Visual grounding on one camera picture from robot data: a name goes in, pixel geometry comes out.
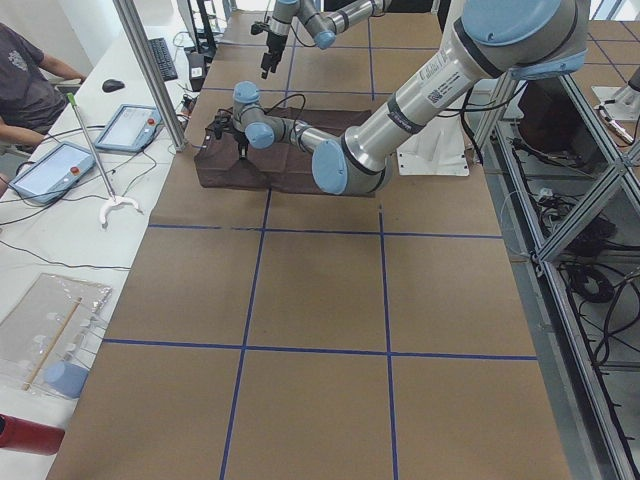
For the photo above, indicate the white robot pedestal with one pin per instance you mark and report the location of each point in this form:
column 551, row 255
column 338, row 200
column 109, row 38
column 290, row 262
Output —
column 438, row 150

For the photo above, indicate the red cylinder bottle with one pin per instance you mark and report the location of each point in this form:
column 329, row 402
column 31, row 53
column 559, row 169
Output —
column 25, row 436

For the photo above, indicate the clear plastic bag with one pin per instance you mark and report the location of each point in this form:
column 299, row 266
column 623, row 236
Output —
column 58, row 319

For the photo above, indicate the far blue teach pendant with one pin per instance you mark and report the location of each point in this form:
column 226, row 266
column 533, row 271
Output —
column 130, row 130

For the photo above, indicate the black box with label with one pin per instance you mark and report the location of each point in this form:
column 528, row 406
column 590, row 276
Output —
column 197, row 70

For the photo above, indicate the black computer mouse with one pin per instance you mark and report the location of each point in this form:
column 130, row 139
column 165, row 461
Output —
column 112, row 85

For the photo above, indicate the aluminium frame post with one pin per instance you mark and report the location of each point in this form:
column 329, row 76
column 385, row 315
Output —
column 136, row 35

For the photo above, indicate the blue plastic cup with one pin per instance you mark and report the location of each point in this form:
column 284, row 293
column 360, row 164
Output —
column 66, row 378

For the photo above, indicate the near blue teach pendant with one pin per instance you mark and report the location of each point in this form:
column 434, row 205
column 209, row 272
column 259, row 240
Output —
column 53, row 175

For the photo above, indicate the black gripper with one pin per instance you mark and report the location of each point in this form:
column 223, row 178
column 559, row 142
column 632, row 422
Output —
column 240, row 140
column 274, row 44

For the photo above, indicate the black keyboard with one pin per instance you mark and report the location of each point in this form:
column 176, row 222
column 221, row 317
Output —
column 163, row 58

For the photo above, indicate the blue teach pendant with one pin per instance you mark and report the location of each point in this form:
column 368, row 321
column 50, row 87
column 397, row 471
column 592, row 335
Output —
column 53, row 175
column 130, row 130

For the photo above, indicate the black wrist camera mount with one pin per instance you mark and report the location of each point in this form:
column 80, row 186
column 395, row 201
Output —
column 221, row 124
column 259, row 27

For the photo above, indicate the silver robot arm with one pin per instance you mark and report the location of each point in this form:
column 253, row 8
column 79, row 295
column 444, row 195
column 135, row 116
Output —
column 529, row 39
column 322, row 27

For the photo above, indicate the seated person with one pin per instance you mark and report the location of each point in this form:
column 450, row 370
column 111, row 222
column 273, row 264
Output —
column 30, row 104

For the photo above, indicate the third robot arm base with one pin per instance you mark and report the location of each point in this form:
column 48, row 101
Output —
column 620, row 104

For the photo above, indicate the brown t-shirt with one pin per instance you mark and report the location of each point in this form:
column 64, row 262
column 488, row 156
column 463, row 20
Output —
column 281, row 167

